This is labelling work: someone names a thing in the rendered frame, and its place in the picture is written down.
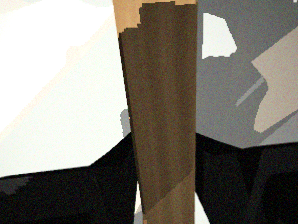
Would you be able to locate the long wooden board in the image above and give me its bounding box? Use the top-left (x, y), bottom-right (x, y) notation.
top-left (112, 0), bottom-right (198, 224)

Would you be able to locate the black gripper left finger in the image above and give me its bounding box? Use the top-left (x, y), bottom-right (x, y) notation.
top-left (0, 132), bottom-right (138, 224)

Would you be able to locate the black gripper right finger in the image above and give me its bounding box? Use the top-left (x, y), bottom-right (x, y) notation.
top-left (195, 133), bottom-right (298, 224)

